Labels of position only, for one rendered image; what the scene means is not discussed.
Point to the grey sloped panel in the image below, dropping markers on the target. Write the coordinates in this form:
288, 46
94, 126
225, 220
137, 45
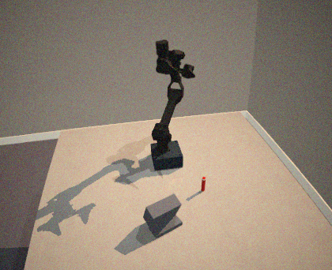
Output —
161, 216

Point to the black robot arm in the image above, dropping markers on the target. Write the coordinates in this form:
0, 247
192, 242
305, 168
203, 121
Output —
161, 132

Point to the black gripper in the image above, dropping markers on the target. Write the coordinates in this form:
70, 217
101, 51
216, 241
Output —
164, 66

